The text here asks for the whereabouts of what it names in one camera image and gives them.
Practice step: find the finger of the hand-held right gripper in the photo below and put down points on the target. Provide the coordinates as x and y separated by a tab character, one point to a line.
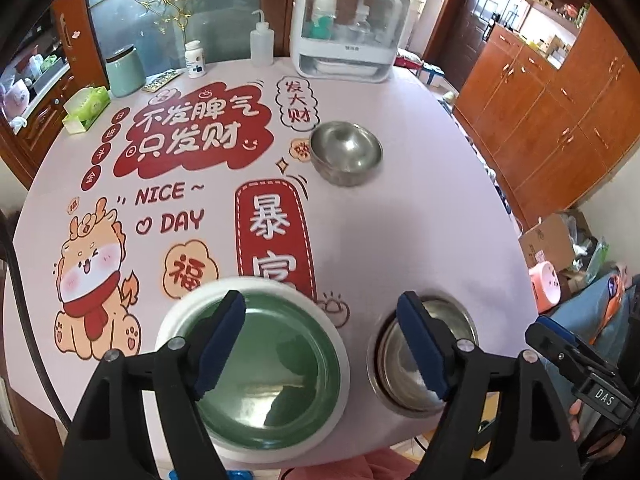
565	332
555	352

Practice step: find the plain white plate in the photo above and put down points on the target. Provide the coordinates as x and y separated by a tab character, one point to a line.
260	285

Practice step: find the clear squeeze bottle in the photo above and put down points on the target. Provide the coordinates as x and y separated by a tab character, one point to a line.
261	47

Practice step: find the green plate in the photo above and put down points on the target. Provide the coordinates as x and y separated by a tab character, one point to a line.
290	375

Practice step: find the glass door gold ornament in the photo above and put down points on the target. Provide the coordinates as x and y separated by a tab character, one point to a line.
215	5

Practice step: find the green tissue pack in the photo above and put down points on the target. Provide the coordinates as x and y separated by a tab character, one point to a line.
85	107

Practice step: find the blister pill pack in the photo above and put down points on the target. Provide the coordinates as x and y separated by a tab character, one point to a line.
161	81

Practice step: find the pink plastic stool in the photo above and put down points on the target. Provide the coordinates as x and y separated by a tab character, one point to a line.
545	285

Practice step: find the small steel bowl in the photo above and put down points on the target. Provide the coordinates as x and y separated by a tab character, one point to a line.
345	155

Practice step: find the person's pink garment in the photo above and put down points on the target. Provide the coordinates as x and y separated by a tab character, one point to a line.
390	467

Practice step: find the blue white gift box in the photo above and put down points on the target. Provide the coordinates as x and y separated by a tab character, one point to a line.
431	76

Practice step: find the large steel bowl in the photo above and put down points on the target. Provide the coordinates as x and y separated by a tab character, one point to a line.
370	360

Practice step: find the mint green canister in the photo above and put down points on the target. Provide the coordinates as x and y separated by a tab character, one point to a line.
125	75

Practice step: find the dark wooden door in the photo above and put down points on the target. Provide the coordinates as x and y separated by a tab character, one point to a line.
475	20

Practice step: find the tall wooden wall cabinet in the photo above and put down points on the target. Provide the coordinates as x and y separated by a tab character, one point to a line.
550	110

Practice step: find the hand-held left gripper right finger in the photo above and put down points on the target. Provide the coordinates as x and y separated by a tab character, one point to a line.
425	350

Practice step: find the wooden kitchen cabinet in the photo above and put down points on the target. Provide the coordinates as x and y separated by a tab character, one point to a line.
45	110

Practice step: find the pink plastic container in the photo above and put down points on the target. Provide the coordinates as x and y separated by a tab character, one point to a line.
15	97

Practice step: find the person's right hand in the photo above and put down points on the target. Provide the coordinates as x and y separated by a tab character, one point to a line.
576	425

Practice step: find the white storage box clear lid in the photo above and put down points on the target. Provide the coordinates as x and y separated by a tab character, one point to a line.
350	52

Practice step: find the cardboard box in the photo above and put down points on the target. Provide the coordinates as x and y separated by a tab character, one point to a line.
545	240

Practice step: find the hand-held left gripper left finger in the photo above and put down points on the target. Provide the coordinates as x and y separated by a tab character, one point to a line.
220	345

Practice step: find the white pill bottle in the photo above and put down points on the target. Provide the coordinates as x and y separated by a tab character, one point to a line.
195	62

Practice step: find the white bottle teal base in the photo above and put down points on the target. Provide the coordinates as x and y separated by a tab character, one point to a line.
322	10

